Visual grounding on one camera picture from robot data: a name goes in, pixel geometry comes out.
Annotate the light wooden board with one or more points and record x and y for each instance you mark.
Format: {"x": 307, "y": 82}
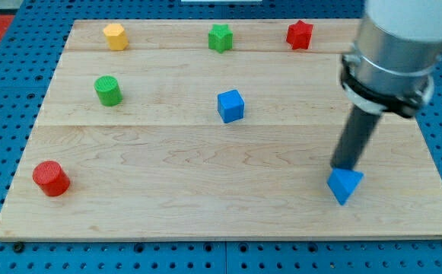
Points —
{"x": 163, "y": 166}

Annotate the blue cube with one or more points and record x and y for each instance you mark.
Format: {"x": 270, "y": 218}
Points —
{"x": 230, "y": 106}

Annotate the green star block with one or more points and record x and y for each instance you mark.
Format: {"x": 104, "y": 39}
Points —
{"x": 220, "y": 38}

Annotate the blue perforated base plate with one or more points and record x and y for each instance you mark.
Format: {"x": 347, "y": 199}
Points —
{"x": 29, "y": 53}

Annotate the blue triangular prism block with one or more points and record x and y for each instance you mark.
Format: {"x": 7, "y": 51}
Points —
{"x": 343, "y": 183}

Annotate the green cylinder block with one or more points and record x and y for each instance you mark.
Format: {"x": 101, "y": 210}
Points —
{"x": 108, "y": 91}

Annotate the yellow hexagonal prism block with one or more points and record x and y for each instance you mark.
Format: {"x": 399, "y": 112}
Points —
{"x": 116, "y": 37}

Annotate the red star block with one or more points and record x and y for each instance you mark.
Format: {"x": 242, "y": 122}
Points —
{"x": 299, "y": 35}

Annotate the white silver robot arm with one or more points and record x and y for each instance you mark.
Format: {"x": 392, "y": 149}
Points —
{"x": 390, "y": 64}

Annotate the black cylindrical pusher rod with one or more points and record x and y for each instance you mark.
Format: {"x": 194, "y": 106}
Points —
{"x": 358, "y": 129}

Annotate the red cylinder block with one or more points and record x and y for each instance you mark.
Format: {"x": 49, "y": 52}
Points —
{"x": 51, "y": 178}

